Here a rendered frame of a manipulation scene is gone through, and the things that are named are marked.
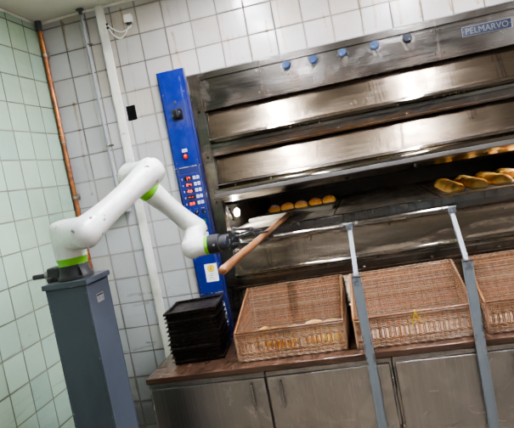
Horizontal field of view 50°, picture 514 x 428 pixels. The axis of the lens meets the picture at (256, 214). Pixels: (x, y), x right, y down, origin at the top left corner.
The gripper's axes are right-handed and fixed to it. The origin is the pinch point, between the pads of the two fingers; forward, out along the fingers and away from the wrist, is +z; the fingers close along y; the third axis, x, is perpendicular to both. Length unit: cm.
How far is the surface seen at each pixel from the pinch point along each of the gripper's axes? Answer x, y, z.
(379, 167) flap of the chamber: -39, -21, 59
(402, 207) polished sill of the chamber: -53, 3, 68
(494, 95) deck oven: -54, -47, 123
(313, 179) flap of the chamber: -39, -21, 25
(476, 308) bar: 6, 45, 88
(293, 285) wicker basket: -51, 36, 2
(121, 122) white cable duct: -52, -72, -80
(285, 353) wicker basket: -6, 60, -1
